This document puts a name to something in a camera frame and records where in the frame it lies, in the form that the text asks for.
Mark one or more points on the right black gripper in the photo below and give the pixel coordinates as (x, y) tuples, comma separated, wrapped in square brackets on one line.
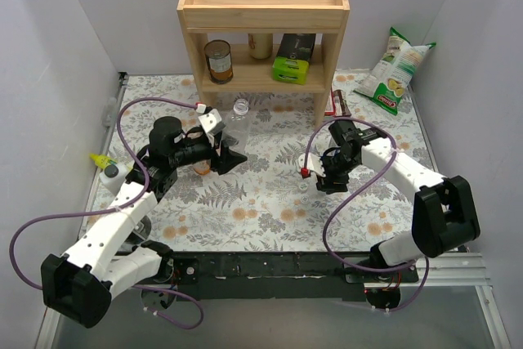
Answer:
[(333, 175)]

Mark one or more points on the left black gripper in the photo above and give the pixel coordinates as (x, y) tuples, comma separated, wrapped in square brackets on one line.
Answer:
[(222, 156)]

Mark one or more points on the clear plastic bottle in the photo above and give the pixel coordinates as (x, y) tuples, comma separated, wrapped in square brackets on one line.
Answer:
[(239, 120)]

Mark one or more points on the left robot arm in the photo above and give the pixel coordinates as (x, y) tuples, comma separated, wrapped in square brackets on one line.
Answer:
[(85, 279)]

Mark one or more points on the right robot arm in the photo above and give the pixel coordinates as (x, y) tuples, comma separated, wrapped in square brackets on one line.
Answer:
[(444, 212)]

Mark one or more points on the blue label water bottle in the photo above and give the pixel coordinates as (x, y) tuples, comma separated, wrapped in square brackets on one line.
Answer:
[(332, 149)]

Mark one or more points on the orange drink bottle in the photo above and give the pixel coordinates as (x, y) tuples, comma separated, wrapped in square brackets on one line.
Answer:
[(202, 168)]

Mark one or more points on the yellow squeeze bottle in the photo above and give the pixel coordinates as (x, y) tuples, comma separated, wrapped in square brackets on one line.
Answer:
[(102, 161)]

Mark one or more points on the dark red snack bar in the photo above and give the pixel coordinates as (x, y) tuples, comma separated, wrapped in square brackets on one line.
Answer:
[(336, 105)]

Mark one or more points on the floral patterned table mat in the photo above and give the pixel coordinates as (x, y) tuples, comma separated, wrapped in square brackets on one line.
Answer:
[(257, 206)]

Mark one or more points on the green chips bag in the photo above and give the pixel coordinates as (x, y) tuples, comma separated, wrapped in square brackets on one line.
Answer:
[(388, 81)]

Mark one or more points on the brown tin can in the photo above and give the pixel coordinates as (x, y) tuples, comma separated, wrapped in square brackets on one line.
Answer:
[(219, 62)]

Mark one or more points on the green wipes pack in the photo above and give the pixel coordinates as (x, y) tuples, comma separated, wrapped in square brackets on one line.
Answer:
[(288, 70)]

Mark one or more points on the cream cylindrical jar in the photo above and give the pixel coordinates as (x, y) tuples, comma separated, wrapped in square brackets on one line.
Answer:
[(260, 45)]

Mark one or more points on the black box on shelf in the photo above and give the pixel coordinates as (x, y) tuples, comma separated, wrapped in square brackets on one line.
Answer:
[(297, 46)]

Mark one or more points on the wooden shelf rack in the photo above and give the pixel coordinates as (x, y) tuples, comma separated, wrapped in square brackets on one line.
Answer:
[(199, 18)]

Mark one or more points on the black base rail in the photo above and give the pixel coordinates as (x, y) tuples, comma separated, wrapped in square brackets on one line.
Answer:
[(267, 275)]

